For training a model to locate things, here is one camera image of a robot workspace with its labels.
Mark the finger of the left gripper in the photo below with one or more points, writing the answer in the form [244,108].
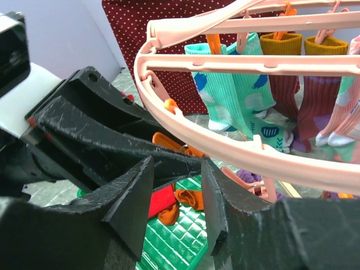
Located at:
[112,107]

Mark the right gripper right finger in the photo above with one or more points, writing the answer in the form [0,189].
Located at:
[247,232]

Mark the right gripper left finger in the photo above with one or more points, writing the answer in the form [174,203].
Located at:
[104,229]

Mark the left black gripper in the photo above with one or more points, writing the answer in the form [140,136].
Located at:
[55,138]

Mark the pink round clip hanger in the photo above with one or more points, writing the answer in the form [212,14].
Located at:
[249,37]

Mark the folded pink cloth stack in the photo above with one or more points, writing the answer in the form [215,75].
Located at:
[128,96]

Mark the red sock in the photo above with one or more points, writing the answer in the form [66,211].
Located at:
[160,200]

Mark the orange sock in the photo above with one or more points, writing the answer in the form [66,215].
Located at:
[188,198]

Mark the green plastic tray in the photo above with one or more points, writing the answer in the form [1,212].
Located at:
[180,246]

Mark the teal patterned hanging sock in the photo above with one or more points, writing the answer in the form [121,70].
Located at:
[215,90]

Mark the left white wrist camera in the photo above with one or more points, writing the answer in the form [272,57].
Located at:
[17,70]

